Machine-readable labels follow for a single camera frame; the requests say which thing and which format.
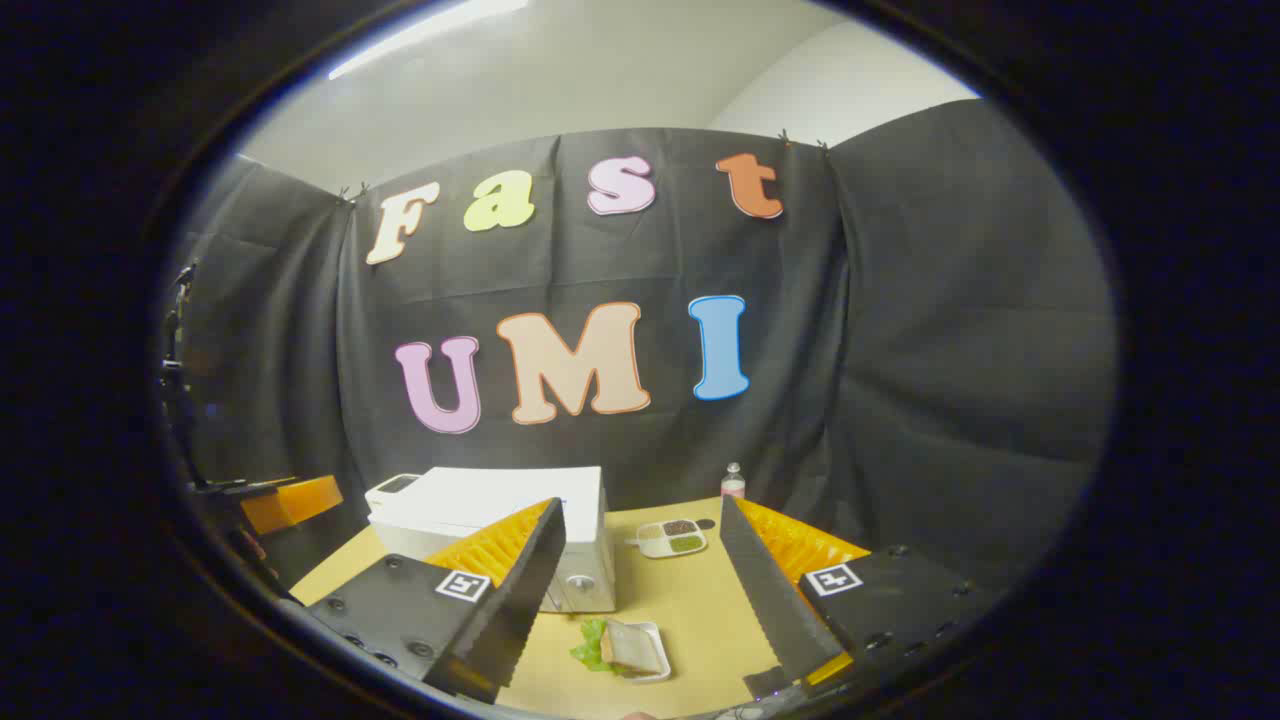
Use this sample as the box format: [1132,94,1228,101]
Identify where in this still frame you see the white rectangular tray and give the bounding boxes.
[598,620,672,684]

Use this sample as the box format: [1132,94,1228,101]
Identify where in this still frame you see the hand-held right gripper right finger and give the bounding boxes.
[720,495,986,689]

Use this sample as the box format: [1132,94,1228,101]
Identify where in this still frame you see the white divided dish with beans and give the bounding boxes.
[627,518,709,559]

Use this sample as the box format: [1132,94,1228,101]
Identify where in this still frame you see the white microwave oven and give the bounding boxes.
[367,465,617,614]

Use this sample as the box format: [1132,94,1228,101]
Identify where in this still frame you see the black backdrop cloth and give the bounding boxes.
[165,98,1119,601]

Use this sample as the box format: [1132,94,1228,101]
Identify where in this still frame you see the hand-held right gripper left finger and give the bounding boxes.
[305,497,567,704]

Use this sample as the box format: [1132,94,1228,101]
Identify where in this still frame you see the sandwich with lettuce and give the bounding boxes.
[570,618,663,679]

